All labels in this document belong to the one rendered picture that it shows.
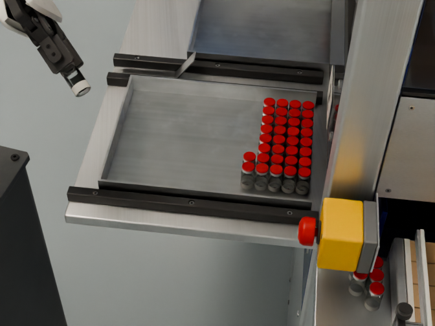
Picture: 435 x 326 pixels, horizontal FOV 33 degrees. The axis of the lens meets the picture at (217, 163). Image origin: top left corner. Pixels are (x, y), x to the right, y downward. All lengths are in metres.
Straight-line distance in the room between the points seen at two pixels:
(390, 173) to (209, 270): 1.24
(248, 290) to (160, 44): 0.91
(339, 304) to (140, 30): 0.72
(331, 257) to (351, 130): 0.17
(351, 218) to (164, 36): 0.67
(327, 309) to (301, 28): 0.66
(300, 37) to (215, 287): 0.90
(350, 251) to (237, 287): 1.18
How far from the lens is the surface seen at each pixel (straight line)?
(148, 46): 1.49
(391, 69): 0.89
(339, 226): 0.99
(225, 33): 1.51
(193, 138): 1.29
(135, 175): 1.23
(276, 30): 1.53
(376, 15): 0.84
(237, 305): 2.12
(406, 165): 1.01
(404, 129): 0.96
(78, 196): 1.20
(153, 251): 2.23
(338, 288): 1.12
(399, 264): 1.09
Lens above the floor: 1.80
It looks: 47 degrees down
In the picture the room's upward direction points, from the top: 1 degrees clockwise
